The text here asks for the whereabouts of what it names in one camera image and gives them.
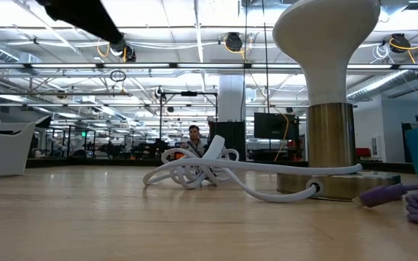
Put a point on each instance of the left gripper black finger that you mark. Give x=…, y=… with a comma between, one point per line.
x=82, y=14

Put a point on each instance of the grey plastic bin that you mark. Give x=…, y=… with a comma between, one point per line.
x=2, y=156

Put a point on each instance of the white mushroom table lamp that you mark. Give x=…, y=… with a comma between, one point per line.
x=325, y=54

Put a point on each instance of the person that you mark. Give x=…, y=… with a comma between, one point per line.
x=193, y=132

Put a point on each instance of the white building column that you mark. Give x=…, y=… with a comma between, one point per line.
x=230, y=98

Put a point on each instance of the black cabinet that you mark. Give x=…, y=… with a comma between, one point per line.
x=234, y=134

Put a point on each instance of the black monitor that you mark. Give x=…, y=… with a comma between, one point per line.
x=274, y=126

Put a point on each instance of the red couch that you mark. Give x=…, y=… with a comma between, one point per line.
x=363, y=152

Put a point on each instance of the long ceiling light rail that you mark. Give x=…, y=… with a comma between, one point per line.
x=136, y=65

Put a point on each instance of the black background rig frame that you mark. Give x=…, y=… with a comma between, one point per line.
x=189, y=93

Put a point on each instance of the black aluminium table frame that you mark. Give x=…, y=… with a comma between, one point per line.
x=85, y=162

